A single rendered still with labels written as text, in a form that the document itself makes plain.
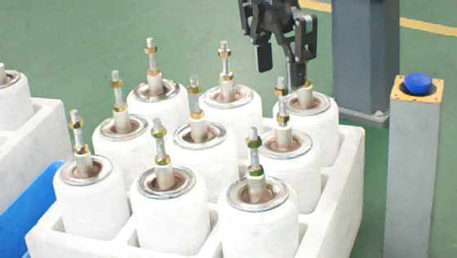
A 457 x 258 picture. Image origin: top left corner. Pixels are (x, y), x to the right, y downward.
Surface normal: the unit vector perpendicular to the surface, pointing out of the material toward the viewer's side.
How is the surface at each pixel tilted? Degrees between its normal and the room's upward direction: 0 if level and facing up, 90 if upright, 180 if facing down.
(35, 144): 90
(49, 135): 90
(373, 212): 0
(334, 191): 0
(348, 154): 0
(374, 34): 90
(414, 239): 90
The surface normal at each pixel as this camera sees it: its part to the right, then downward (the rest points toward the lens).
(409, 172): -0.33, 0.48
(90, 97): -0.08, -0.87
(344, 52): -0.58, 0.43
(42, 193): 0.93, 0.07
